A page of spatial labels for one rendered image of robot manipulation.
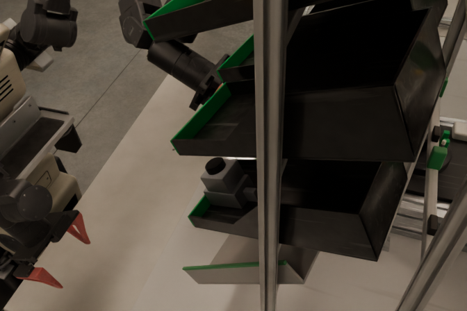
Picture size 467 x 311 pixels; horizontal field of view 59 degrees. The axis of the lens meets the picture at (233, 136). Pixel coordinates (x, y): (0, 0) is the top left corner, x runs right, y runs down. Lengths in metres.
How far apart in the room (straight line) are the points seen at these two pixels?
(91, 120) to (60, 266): 1.78
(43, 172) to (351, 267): 0.84
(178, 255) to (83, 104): 2.04
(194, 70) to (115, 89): 2.29
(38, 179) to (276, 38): 1.03
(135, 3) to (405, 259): 0.77
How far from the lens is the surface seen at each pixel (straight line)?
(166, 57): 0.70
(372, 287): 0.98
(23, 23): 1.09
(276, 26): 0.29
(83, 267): 1.05
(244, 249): 0.77
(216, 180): 0.60
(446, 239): 0.42
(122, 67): 3.17
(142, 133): 1.29
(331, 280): 0.97
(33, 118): 1.16
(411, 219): 1.01
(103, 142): 2.59
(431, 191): 0.56
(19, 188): 0.74
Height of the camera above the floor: 1.72
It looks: 45 degrees down
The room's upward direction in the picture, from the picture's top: 4 degrees counter-clockwise
